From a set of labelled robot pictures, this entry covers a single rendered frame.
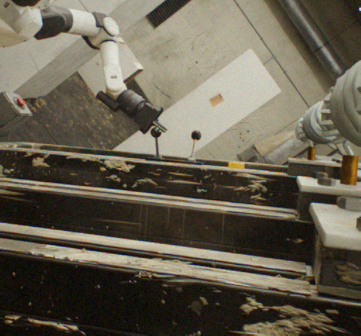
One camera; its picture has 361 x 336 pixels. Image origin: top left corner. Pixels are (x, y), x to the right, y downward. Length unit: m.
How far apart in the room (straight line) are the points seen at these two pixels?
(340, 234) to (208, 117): 4.93
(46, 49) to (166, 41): 5.90
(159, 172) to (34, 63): 3.02
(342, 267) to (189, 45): 9.36
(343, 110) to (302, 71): 9.28
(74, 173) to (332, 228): 0.93
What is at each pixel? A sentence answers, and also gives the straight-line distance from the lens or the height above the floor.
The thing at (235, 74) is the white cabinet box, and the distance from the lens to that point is 5.10.
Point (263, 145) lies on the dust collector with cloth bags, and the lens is 7.25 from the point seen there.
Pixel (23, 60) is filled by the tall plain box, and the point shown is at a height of 0.41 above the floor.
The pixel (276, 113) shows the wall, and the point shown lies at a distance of 9.57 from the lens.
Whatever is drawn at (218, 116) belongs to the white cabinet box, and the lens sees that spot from 5.13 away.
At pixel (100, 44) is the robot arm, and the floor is 1.37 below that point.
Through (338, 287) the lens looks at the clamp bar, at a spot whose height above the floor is 1.71.
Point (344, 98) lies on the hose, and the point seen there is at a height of 1.78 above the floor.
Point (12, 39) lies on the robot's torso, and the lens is 1.57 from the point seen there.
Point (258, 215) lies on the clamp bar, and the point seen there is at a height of 1.67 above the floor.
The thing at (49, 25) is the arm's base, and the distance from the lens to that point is 1.68.
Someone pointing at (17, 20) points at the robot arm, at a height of 1.40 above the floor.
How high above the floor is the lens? 1.73
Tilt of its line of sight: 11 degrees down
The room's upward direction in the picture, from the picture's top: 55 degrees clockwise
